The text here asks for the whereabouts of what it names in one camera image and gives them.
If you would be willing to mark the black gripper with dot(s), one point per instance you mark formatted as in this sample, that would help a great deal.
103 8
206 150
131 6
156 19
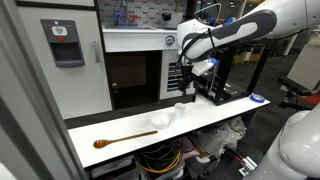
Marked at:
189 73

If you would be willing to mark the white plastic cup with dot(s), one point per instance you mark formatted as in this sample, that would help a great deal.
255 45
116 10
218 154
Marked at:
179 110

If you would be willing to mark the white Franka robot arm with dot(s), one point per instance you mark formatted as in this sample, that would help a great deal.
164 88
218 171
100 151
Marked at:
233 30

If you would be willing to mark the grey stove knob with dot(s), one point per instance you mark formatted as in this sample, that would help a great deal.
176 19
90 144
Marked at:
170 40

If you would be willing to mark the clear plastic bag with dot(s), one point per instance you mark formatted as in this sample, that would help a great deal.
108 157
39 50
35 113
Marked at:
216 135

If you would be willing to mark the grey toy pot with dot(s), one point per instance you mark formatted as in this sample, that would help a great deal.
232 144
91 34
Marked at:
172 20

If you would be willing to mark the blue toy appliance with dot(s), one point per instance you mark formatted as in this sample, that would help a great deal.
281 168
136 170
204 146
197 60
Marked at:
228 20

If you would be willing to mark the white curved tube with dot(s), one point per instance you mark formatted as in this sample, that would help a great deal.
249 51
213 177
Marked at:
206 6

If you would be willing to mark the toy sink faucet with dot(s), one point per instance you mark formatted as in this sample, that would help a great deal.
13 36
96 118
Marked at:
125 16

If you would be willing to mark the wooden spoon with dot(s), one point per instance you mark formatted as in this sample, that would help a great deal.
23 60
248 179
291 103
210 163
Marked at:
101 143

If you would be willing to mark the black stand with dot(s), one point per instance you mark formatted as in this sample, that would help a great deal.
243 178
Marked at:
293 88

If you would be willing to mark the white toy kitchen unit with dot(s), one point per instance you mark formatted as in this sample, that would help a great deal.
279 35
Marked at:
80 83

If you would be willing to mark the grey toy ice dispenser panel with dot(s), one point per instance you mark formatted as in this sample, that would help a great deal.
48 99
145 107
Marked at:
63 43

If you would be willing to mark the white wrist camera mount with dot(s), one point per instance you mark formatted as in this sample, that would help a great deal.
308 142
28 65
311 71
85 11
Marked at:
201 67

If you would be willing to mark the silver metal bracket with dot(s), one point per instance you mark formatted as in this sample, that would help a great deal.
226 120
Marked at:
248 165

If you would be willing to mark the grey aluminium post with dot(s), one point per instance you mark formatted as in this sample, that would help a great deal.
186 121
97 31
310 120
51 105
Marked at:
30 116

